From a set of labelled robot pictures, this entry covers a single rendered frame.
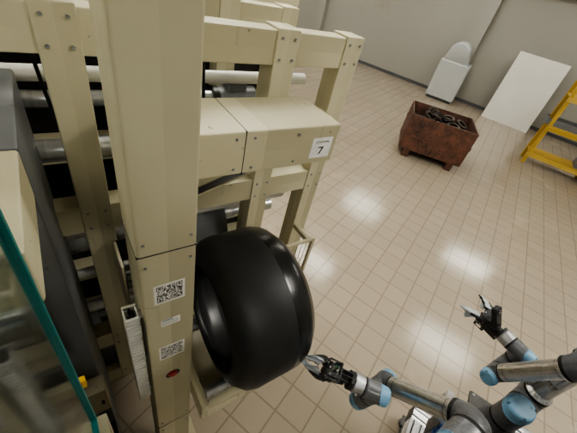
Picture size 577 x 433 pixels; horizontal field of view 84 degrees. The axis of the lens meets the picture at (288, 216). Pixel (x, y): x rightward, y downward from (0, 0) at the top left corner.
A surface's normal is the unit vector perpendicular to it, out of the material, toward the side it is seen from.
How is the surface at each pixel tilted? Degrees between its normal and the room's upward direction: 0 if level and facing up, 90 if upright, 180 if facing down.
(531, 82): 74
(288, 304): 39
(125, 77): 90
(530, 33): 90
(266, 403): 0
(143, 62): 90
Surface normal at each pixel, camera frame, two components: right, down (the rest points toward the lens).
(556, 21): -0.56, 0.43
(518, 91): -0.49, 0.21
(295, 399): 0.21, -0.76
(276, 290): 0.44, -0.35
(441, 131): -0.31, 0.55
